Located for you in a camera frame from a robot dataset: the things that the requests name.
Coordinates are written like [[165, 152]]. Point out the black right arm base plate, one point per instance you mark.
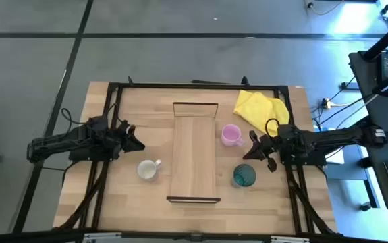
[[308, 161]]

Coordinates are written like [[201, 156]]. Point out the black camera rig bar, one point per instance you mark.
[[28, 236]]

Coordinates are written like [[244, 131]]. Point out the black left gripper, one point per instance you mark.
[[123, 130]]

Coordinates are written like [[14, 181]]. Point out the yellow cloth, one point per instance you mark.
[[257, 108]]

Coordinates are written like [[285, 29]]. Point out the white mug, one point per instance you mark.
[[147, 169]]

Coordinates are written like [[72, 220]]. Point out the black desk caster wheel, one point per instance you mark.
[[365, 206]]

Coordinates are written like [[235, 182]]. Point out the white power strip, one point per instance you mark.
[[327, 103]]

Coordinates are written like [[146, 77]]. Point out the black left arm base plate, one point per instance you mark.
[[89, 157]]

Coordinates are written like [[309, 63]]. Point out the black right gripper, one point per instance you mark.
[[269, 146]]

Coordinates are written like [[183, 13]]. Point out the teal glass cup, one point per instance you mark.
[[244, 175]]

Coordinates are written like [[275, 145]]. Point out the pink mug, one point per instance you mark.
[[230, 135]]

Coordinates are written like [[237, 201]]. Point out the black diagonal pole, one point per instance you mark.
[[387, 38]]

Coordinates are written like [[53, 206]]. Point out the black metal table frame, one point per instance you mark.
[[197, 86]]

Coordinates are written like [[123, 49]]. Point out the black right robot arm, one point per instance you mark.
[[335, 135]]

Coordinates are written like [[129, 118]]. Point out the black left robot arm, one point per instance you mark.
[[55, 141]]

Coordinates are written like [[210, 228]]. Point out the wooden shelf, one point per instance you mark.
[[193, 155]]

